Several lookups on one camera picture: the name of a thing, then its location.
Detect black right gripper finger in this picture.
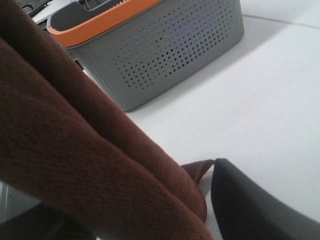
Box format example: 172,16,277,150
211,158,320,240

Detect grey perforated basket orange rim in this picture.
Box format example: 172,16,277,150
47,0,244,111

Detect brown towel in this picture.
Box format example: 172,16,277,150
0,0,213,240

